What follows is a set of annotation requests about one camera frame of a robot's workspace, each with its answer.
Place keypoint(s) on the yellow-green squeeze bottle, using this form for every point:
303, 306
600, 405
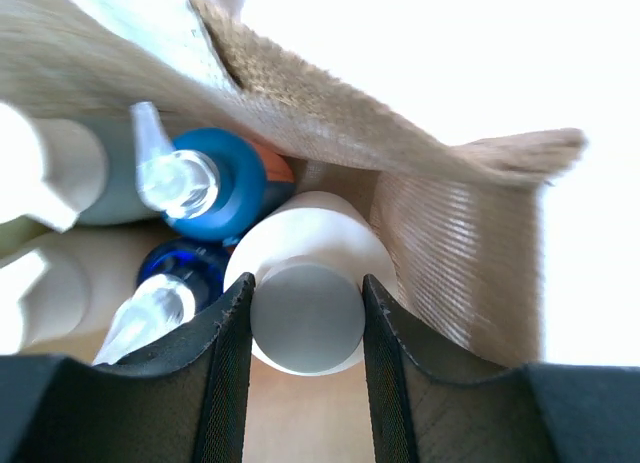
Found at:
16, 233

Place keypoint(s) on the grey-green pump bottle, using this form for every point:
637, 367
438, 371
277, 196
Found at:
63, 172

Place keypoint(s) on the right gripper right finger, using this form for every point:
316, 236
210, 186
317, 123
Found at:
431, 400

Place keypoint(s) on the white round cap bottle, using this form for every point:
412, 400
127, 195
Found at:
309, 259

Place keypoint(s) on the blue orange spray bottle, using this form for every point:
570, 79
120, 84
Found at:
209, 184

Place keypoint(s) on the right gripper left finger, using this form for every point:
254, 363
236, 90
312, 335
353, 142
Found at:
182, 398

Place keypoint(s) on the beige pump bottle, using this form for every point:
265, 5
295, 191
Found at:
71, 284

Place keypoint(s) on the burlap canvas tote bag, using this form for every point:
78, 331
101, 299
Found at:
461, 222

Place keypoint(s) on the dark blue spray bottle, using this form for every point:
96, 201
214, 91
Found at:
176, 281

